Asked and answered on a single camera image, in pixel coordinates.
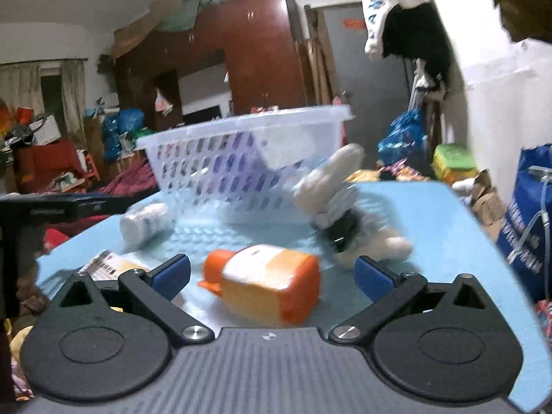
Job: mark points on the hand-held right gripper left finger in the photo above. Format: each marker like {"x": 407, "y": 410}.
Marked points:
{"x": 172, "y": 272}

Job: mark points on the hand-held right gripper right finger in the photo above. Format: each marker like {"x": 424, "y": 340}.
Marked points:
{"x": 374, "y": 277}

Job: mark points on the white pill bottle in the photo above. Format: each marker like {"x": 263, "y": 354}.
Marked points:
{"x": 144, "y": 223}

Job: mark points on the white plush rabbit toy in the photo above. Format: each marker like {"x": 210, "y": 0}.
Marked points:
{"x": 345, "y": 207}

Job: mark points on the orange plastic bottle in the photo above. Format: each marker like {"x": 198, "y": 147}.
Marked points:
{"x": 263, "y": 283}

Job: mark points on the white plastic basket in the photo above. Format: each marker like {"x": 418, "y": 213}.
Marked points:
{"x": 252, "y": 168}

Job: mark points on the yellow white flat packet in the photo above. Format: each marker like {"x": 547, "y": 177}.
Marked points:
{"x": 113, "y": 265}

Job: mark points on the red armchair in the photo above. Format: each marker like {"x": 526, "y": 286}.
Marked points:
{"x": 49, "y": 161}

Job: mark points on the green yellow box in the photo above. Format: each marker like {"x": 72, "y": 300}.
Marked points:
{"x": 453, "y": 161}

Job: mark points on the blue plastic bag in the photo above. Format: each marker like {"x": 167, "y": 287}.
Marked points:
{"x": 403, "y": 136}

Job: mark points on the beige window curtain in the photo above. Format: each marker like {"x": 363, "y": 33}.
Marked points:
{"x": 21, "y": 84}

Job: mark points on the white box in basket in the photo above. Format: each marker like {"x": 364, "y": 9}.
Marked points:
{"x": 287, "y": 144}

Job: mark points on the blue woven bag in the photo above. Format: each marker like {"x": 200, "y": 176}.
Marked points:
{"x": 524, "y": 220}

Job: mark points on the grey door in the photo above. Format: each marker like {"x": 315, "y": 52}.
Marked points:
{"x": 366, "y": 69}

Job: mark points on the brown wooden wardrobe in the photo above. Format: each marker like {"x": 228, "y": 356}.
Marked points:
{"x": 215, "y": 60}

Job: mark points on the black hanging garment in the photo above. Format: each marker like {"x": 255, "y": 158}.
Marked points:
{"x": 416, "y": 43}

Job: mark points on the white hanging garment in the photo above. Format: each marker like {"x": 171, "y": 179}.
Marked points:
{"x": 388, "y": 4}

